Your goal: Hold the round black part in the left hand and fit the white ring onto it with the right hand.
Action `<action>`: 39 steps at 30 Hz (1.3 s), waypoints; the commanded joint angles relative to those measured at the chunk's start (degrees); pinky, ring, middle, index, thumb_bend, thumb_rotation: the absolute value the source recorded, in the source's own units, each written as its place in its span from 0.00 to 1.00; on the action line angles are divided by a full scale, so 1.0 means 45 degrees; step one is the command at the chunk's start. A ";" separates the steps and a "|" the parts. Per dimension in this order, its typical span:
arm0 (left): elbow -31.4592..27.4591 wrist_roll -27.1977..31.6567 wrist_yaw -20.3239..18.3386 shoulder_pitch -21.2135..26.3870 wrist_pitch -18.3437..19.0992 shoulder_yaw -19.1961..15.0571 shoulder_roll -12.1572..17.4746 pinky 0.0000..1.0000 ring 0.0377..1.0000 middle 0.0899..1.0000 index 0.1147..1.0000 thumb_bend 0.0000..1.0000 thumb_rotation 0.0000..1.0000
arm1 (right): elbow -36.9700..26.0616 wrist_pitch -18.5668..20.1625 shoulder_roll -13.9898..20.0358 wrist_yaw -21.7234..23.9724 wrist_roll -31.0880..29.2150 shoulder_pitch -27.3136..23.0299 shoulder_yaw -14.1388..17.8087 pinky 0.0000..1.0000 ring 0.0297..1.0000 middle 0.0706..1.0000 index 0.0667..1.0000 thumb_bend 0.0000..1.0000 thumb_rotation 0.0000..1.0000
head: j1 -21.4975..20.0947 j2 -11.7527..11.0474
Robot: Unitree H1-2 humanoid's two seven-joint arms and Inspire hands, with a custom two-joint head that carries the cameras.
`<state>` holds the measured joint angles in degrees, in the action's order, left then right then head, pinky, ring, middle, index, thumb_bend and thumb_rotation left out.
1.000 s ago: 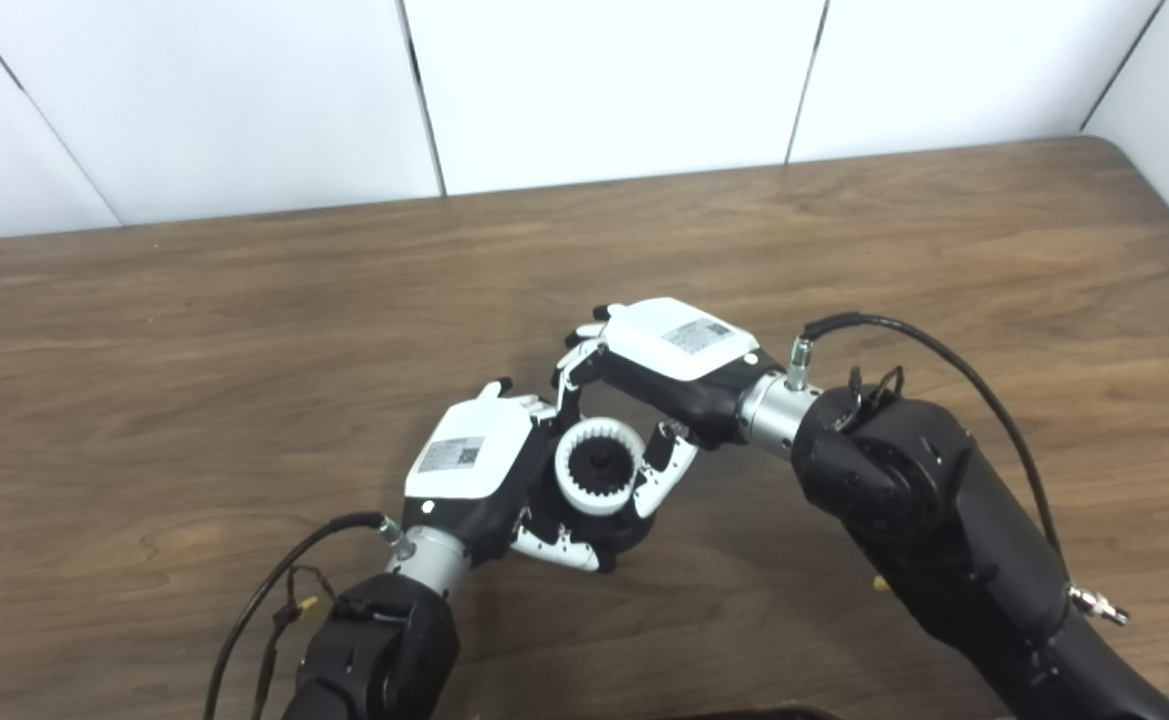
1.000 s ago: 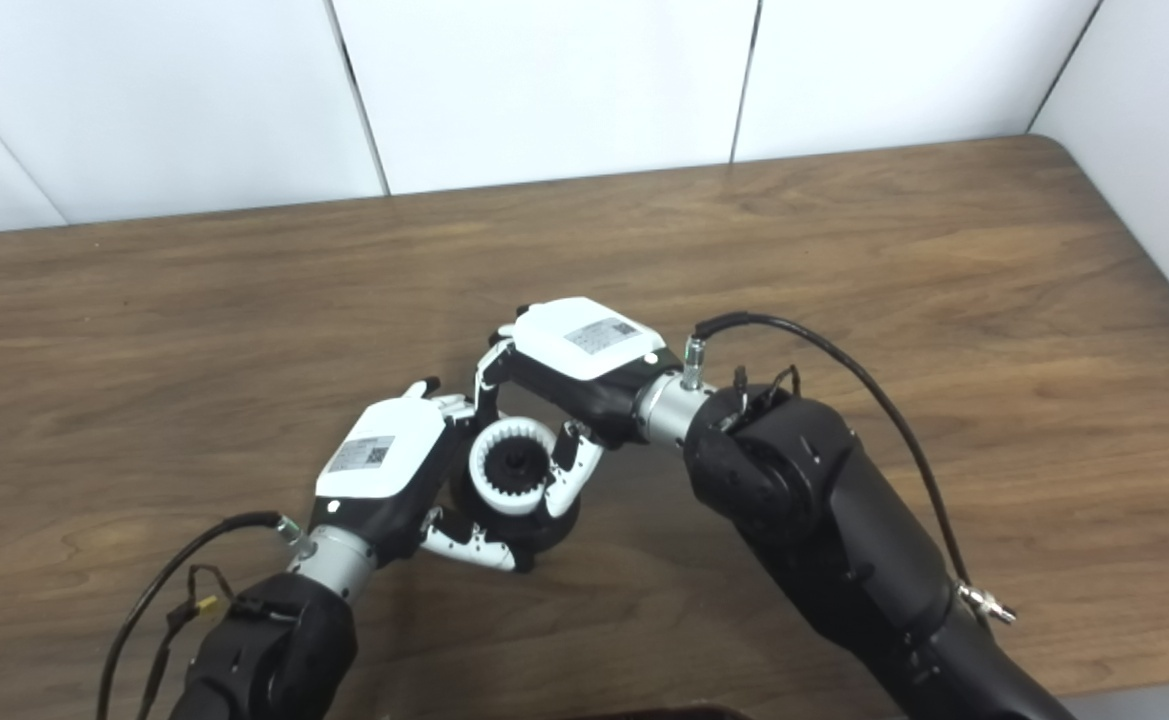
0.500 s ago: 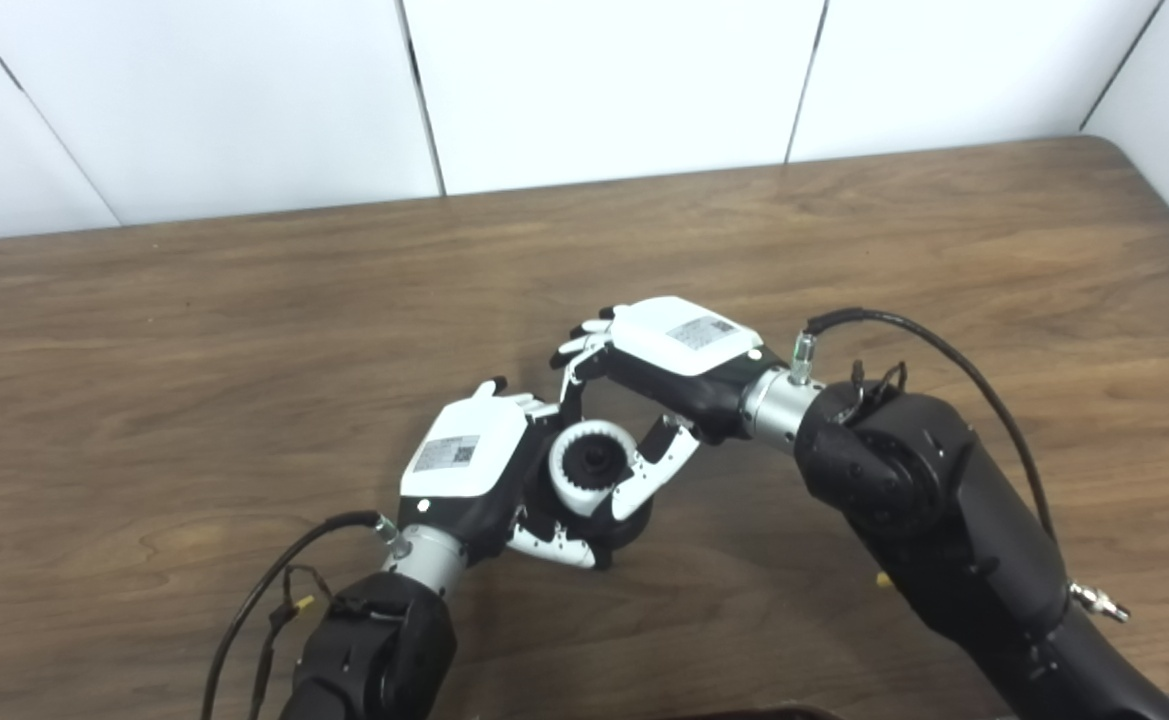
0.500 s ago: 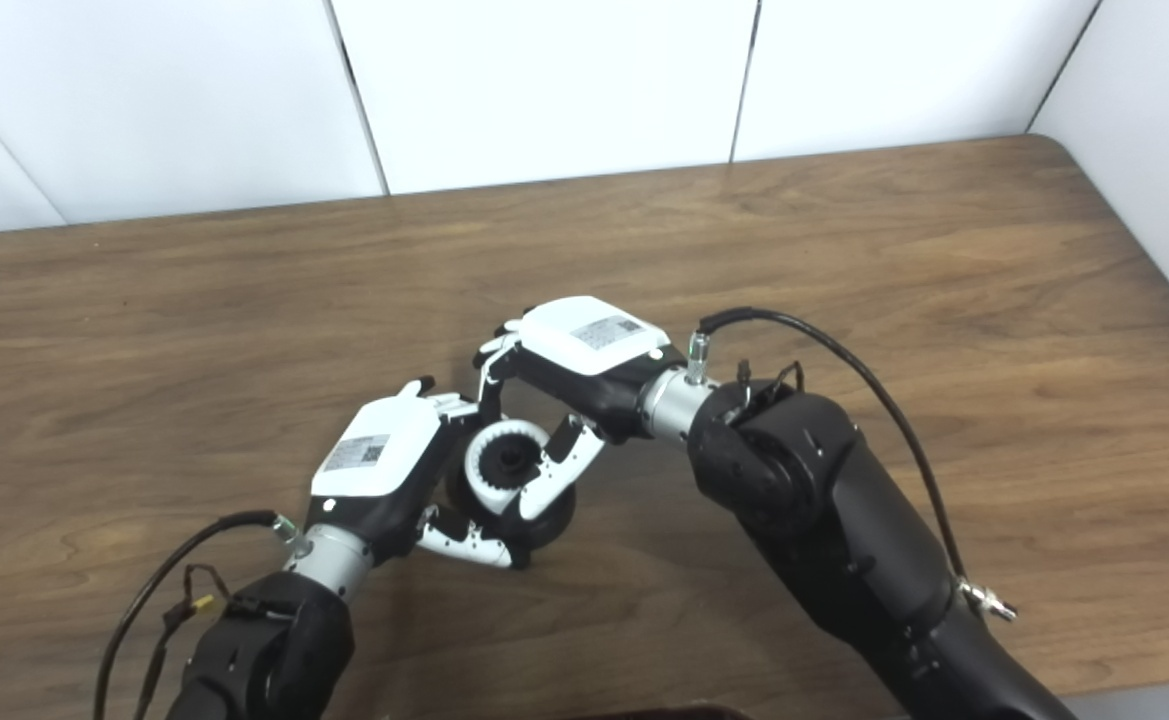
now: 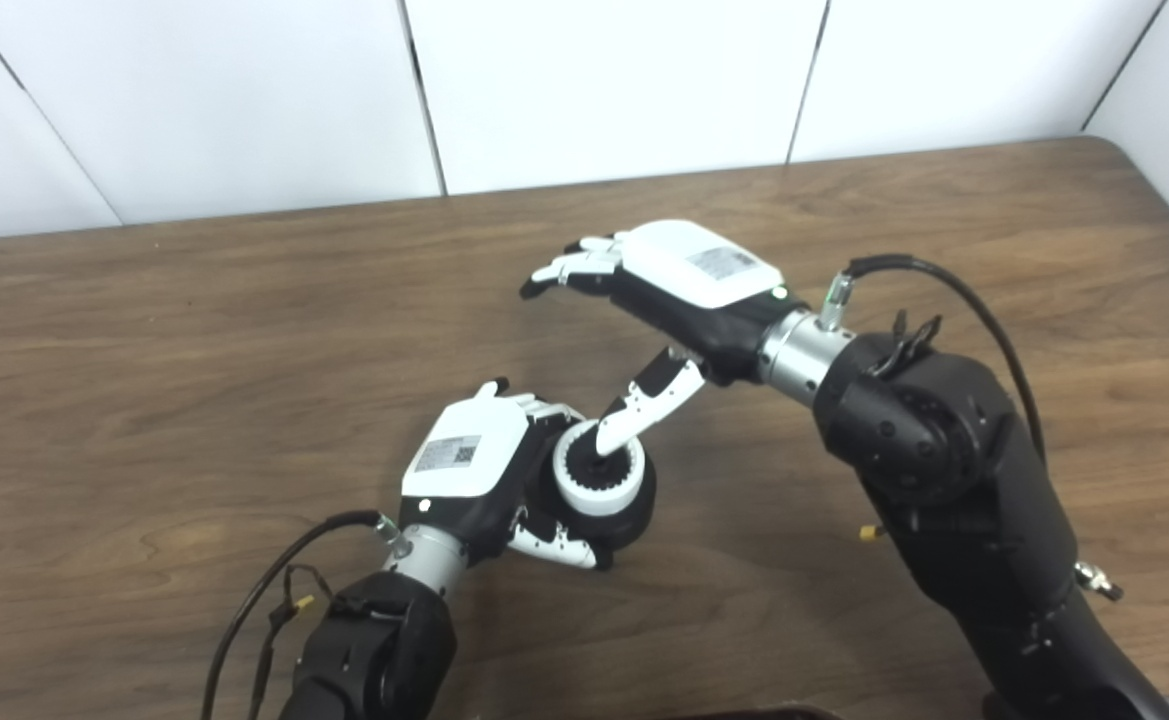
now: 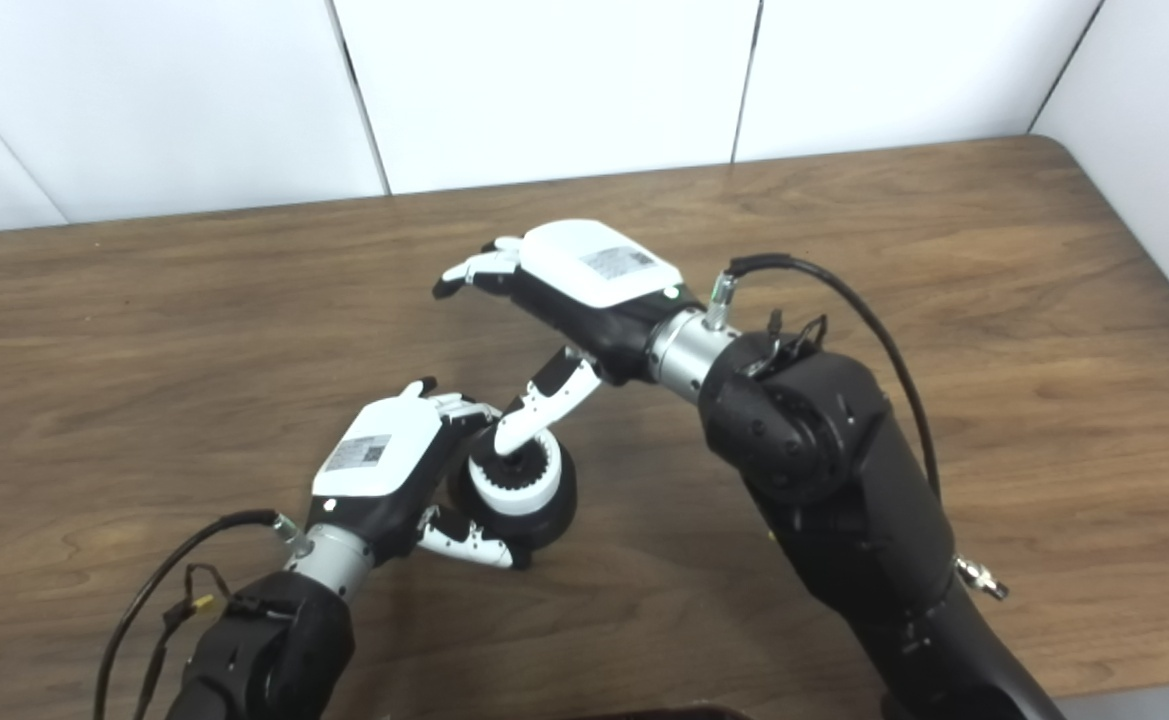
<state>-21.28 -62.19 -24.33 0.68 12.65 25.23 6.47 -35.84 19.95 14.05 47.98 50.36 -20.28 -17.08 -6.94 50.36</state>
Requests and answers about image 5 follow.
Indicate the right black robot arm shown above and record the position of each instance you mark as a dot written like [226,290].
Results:
[964,500]

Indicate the round black part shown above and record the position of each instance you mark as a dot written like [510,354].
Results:
[644,505]

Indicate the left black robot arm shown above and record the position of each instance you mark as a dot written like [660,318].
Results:
[374,650]

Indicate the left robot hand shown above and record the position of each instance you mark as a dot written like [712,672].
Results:
[464,450]

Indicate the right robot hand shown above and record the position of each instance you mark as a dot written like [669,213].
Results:
[694,280]

